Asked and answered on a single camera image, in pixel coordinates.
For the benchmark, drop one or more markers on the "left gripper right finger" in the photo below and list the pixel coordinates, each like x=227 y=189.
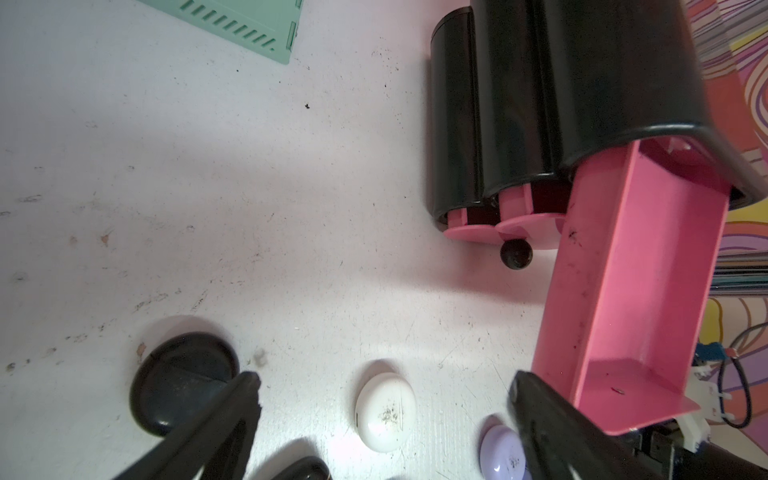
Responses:
x=560 y=442

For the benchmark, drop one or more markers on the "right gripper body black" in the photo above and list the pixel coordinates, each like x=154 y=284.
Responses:
x=660 y=448

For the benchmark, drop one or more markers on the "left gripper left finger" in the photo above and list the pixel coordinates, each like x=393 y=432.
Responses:
x=215 y=444

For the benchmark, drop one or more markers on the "purple round earphone case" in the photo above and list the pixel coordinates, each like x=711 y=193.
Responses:
x=502 y=455

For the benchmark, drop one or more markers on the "pink top drawer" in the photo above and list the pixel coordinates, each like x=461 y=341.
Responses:
x=630 y=283

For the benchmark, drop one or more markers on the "pink drawer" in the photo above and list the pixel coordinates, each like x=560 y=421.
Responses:
x=630 y=283
x=532 y=217
x=474 y=224

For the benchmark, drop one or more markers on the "black drawer cabinet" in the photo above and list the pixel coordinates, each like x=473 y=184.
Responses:
x=524 y=91

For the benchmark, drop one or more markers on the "pink middle drawer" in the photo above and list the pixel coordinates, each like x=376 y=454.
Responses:
x=532 y=217

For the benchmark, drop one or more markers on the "pink bottom drawer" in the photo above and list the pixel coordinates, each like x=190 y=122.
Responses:
x=474 y=224

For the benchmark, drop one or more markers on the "black round earphone case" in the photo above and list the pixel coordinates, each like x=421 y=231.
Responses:
x=178 y=378

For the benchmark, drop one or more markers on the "black square earphone case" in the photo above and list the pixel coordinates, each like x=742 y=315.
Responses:
x=306 y=468

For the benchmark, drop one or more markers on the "white round earphone case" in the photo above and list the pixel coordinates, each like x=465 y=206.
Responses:
x=385 y=412

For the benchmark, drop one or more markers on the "green file organizer box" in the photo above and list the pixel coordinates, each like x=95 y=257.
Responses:
x=265 y=27

